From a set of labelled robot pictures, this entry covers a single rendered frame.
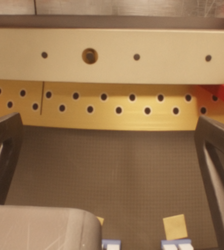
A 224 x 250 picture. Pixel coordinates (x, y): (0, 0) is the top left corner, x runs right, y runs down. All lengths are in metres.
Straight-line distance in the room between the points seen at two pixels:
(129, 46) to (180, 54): 0.05
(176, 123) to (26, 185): 0.19
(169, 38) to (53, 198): 0.21
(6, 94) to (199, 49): 0.22
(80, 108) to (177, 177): 0.14
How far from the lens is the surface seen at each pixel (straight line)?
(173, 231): 0.30
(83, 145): 0.27
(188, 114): 0.28
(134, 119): 0.26
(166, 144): 0.27
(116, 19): 0.27
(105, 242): 0.29
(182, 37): 0.22
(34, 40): 0.23
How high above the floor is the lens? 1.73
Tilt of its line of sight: 26 degrees down
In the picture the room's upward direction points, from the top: 1 degrees clockwise
